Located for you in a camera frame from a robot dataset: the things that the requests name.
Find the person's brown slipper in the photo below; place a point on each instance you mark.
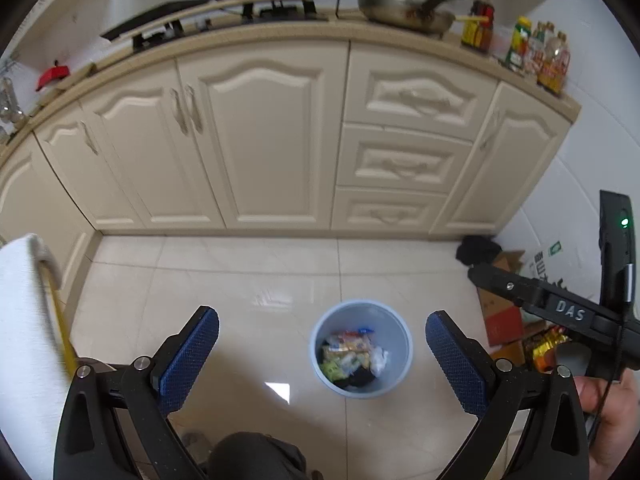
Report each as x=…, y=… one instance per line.
x=196, y=447

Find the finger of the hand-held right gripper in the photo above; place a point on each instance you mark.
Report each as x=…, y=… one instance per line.
x=505, y=286

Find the cream cabinet drawer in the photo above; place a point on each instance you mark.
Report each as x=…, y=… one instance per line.
x=400, y=162
x=385, y=212
x=420, y=95

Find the white floral towel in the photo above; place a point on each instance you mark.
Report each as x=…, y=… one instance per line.
x=25, y=335

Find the dark sauce bottle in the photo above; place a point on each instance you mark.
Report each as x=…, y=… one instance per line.
x=477, y=30

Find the brown cardboard box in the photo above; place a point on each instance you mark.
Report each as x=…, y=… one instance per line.
x=502, y=320

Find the dark cloth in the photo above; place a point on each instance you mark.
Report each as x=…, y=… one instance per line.
x=477, y=250

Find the cream kitchen base cabinet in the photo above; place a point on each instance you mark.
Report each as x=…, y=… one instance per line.
x=250, y=150

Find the metal skimmer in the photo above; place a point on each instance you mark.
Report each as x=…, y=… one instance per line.
x=7, y=105

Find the gold oil bottle pack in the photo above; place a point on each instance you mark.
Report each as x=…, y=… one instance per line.
x=545, y=347

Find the person's dark trousers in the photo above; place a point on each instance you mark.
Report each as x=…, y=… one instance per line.
x=255, y=460

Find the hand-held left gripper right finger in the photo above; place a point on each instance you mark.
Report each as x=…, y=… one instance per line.
x=457, y=360

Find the green yellow seasoning bottle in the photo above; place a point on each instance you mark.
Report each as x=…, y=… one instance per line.
x=517, y=47

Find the red pot lid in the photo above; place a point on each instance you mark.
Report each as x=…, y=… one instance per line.
x=51, y=76

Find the blue yellow snack wrapper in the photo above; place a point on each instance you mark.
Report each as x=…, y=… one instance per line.
x=357, y=337

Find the cooking oil bottle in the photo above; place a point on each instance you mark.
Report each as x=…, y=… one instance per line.
x=555, y=67

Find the white printed carton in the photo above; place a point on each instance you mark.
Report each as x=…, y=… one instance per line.
x=550, y=260

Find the metal wok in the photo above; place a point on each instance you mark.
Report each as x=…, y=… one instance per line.
x=400, y=12

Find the black griddle pan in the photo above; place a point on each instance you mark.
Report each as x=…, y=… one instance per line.
x=150, y=17

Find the person's right hand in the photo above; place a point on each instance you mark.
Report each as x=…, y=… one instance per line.
x=625, y=410

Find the blue plastic waste bin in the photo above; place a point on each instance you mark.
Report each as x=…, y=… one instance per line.
x=325, y=382

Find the black plastic bag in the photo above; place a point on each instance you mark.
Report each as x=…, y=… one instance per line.
x=357, y=380

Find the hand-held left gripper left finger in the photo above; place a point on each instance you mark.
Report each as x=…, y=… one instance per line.
x=192, y=355

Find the green snack wrapper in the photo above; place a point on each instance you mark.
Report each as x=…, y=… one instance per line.
x=335, y=366

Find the clear seasoning bottle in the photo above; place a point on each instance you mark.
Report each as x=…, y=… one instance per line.
x=537, y=50

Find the round table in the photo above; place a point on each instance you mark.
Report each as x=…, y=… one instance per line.
x=60, y=325

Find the white tissue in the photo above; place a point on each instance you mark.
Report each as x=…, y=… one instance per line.
x=379, y=359

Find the black gas hob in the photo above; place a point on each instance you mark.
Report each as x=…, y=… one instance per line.
x=280, y=10

